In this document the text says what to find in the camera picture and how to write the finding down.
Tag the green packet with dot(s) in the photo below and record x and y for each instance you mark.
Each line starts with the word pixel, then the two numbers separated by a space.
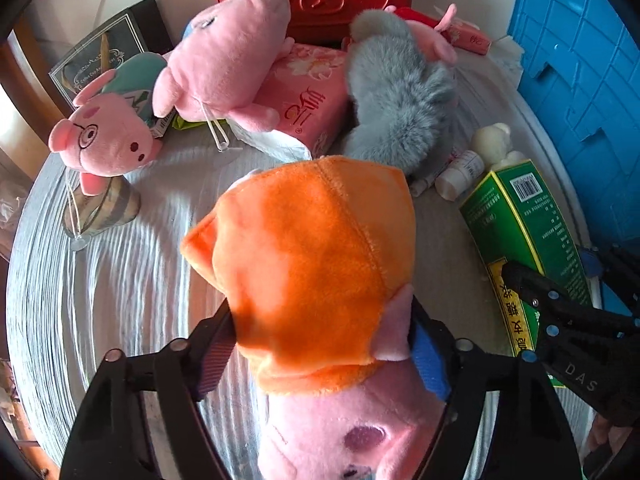
pixel 186 123

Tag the pink slim box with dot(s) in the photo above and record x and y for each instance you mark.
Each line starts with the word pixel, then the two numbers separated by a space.
pixel 470 35

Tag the cream small plush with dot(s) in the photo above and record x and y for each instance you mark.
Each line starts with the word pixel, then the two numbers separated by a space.
pixel 495 142

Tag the dark gift bag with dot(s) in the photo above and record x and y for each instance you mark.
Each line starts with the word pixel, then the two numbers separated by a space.
pixel 117 35

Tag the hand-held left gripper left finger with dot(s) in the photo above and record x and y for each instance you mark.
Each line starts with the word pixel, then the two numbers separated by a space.
pixel 216 355

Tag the pink tissue packet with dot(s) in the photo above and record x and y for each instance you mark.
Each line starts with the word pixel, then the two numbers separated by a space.
pixel 307 105

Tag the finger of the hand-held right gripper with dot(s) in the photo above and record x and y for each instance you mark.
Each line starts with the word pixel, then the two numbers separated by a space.
pixel 610 270
pixel 540 295

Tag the grey furry plush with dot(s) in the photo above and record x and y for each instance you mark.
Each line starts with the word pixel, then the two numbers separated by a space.
pixel 395 105

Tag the green medicine box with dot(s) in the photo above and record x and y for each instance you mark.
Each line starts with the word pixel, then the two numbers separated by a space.
pixel 520 220

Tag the pig plush orange dress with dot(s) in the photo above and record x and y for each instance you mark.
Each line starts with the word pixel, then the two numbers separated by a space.
pixel 305 260

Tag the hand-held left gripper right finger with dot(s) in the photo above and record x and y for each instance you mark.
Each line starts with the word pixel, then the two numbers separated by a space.
pixel 431 362

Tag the pig plush teal dress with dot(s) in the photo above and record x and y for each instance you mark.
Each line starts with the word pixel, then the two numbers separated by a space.
pixel 107 127

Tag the wooden chair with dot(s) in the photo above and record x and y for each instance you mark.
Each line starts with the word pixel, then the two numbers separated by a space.
pixel 35 65

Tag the pig plush blue dress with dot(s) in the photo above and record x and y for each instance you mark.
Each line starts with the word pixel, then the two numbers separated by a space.
pixel 225 55

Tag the blue plastic container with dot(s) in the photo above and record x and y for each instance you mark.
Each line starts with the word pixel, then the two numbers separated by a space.
pixel 585 70

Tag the small white tube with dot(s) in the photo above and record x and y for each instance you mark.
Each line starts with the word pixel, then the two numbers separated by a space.
pixel 424 186

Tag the small white bottle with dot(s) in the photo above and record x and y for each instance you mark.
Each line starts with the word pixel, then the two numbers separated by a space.
pixel 460 172

